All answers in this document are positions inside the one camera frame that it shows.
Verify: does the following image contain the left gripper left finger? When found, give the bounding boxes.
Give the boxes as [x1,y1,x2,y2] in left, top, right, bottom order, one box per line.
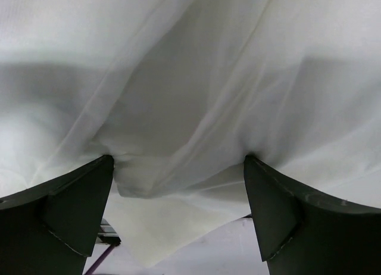
[1,155,114,275]

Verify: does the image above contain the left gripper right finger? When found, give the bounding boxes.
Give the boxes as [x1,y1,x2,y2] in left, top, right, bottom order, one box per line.
[243,155,380,274]

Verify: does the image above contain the white cartoon print t-shirt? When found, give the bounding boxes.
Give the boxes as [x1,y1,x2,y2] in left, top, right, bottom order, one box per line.
[1,0,380,266]

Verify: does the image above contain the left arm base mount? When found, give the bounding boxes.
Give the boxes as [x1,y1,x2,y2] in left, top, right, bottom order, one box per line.
[96,218,121,246]

